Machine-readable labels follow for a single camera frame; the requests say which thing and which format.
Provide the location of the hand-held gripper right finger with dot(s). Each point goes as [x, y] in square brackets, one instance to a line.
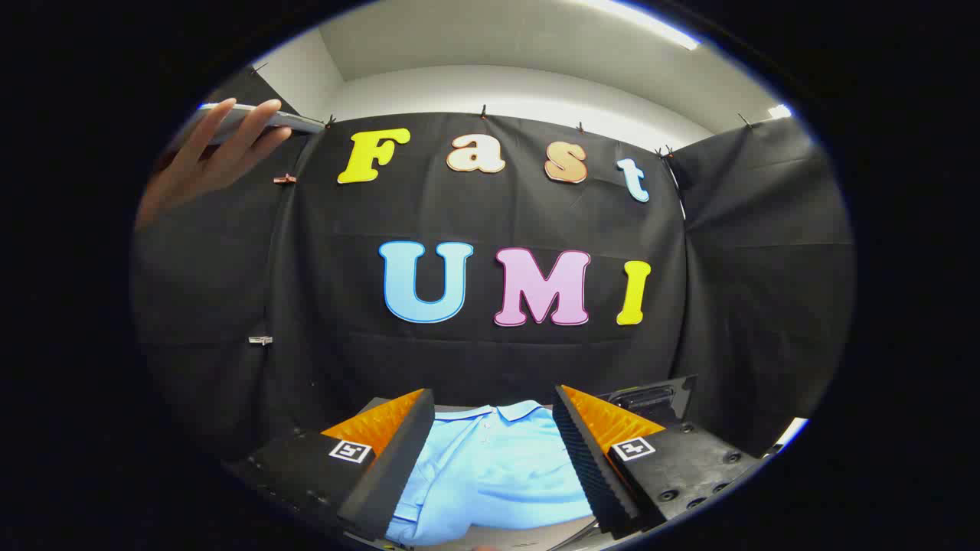
[586, 459]

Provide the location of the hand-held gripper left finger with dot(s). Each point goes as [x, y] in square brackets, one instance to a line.
[398, 459]

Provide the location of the dark washing machine lid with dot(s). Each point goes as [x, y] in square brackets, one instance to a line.
[651, 398]

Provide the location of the light blue polo shirt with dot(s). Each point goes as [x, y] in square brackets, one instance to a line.
[490, 474]

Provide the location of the grey handheld device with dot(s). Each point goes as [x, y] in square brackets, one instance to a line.
[295, 121]

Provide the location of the silver clip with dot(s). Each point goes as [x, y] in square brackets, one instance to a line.
[260, 340]

